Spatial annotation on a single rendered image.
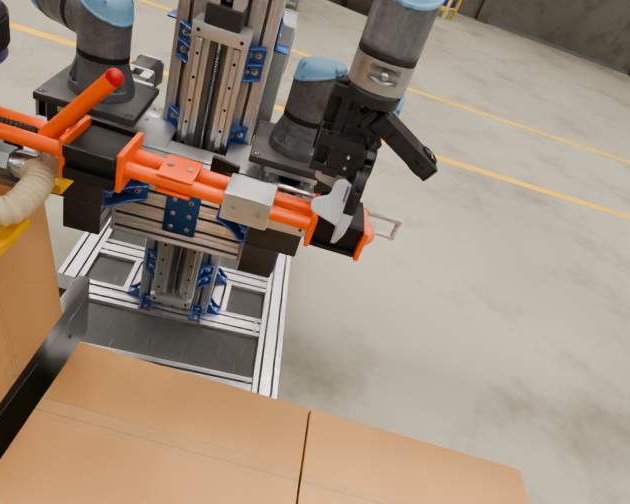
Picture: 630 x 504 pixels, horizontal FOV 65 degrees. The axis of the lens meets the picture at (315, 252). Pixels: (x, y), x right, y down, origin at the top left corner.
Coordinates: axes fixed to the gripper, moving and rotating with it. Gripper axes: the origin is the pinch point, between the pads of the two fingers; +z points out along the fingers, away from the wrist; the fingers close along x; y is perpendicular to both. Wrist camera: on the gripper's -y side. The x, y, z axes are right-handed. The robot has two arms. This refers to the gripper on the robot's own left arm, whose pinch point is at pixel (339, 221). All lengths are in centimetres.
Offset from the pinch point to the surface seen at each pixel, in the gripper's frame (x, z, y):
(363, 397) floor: -70, 121, -49
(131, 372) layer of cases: -14, 66, 31
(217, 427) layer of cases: -5, 66, 8
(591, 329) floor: -164, 122, -198
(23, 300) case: -7, 43, 52
